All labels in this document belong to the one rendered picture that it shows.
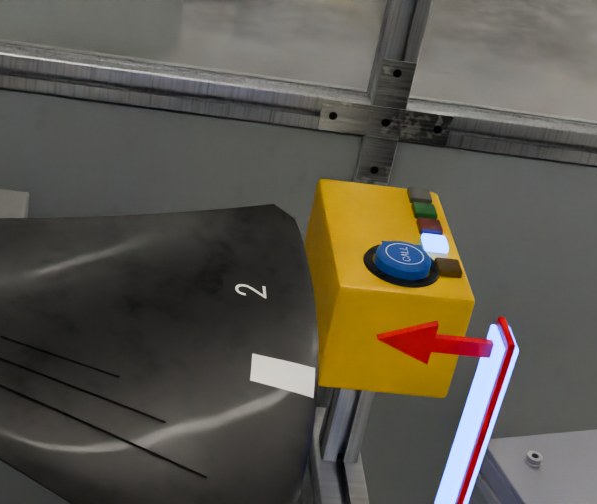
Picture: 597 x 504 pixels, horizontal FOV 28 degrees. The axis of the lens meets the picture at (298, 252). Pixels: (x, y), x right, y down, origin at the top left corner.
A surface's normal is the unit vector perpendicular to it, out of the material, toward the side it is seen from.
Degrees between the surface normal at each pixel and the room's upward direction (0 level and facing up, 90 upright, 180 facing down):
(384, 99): 90
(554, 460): 1
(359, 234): 0
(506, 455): 1
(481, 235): 90
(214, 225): 9
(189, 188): 90
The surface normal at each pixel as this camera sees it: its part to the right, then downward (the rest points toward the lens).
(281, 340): 0.29, -0.64
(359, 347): 0.07, 0.52
